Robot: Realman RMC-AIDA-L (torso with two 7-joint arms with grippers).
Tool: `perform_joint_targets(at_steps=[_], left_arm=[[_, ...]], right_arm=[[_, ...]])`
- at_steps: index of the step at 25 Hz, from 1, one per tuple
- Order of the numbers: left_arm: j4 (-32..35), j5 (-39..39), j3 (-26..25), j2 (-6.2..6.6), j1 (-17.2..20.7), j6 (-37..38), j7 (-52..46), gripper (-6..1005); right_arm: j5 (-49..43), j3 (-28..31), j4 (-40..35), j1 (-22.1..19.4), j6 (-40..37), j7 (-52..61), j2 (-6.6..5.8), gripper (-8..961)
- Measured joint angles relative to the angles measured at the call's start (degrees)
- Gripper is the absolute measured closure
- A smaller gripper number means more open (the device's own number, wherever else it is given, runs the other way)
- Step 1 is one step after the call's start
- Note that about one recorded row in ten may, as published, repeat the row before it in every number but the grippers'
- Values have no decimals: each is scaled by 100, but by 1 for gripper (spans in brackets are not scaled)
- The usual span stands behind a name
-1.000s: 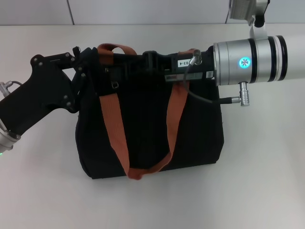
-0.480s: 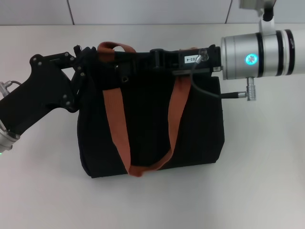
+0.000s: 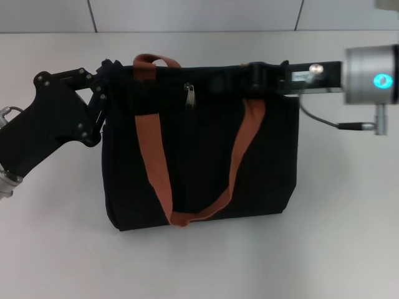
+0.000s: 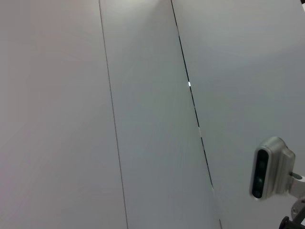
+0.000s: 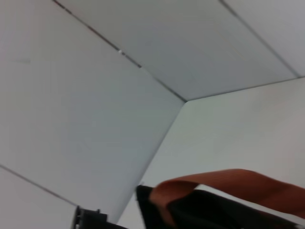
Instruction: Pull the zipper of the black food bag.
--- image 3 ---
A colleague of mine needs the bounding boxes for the black food bag orange handles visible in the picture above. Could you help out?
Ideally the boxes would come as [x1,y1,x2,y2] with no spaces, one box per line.
[101,53,300,232]

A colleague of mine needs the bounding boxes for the right wrist cable with plug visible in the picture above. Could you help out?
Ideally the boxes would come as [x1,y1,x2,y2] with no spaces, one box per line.
[299,104,388,137]

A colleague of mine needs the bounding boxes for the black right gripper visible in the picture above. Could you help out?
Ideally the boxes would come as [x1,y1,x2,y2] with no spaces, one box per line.
[241,60,345,97]

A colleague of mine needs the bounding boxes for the wrist cable with plug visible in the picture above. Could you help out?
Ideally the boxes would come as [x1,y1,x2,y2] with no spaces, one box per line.
[0,106,24,125]
[299,104,388,137]

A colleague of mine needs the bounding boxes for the silver metal zipper pull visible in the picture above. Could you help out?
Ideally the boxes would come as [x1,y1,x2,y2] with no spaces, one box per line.
[183,82,197,112]

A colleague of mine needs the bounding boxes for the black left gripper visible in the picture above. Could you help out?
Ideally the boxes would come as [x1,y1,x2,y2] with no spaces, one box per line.
[0,60,122,178]

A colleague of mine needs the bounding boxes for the left wrist cable with plug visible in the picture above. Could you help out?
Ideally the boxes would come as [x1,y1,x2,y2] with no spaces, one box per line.
[0,106,24,125]

